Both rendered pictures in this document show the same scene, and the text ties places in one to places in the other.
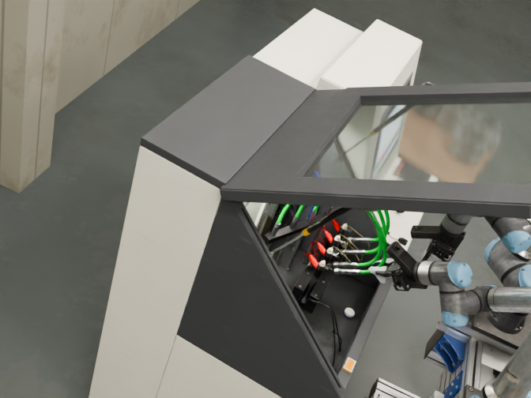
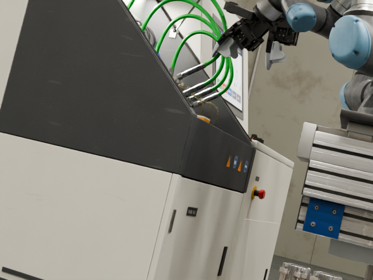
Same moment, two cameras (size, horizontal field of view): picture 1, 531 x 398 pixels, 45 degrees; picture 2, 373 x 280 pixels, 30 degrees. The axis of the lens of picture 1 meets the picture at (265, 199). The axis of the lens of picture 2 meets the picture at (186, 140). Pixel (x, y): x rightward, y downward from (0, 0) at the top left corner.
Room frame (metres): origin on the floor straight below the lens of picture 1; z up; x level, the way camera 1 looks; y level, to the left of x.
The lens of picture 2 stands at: (-0.51, -0.73, 0.77)
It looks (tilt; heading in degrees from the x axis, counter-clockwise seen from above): 4 degrees up; 9
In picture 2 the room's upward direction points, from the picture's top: 14 degrees clockwise
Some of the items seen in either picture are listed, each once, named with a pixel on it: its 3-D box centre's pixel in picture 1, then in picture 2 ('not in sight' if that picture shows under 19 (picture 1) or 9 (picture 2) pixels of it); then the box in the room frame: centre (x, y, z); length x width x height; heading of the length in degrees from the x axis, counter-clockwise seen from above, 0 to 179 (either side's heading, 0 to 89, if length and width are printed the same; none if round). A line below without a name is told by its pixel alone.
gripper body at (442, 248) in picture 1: (445, 240); (285, 25); (1.71, -0.60, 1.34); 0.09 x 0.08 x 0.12; 78
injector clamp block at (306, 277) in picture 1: (317, 277); not in sight; (1.78, -0.29, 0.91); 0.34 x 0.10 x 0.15; 168
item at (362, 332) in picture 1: (359, 336); (217, 158); (1.61, -0.50, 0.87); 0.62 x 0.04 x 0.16; 168
